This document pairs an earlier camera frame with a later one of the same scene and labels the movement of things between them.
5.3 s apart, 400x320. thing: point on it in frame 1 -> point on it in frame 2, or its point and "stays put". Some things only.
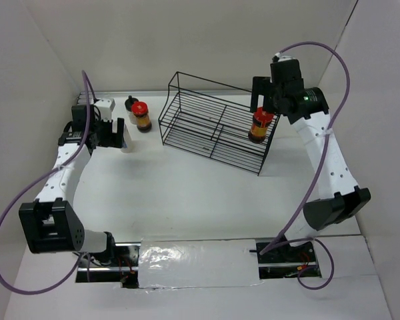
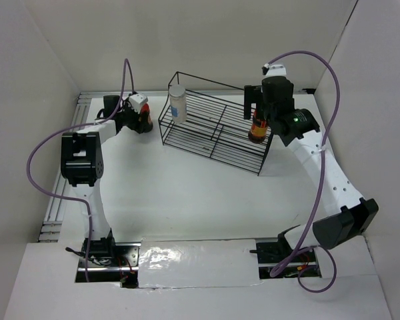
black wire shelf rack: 213,120 stays put
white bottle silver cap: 128,145 -> 178,97
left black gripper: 118,138 -> 136,126
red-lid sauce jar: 140,109 stays put
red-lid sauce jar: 260,123 stays put
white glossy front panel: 173,263 stays put
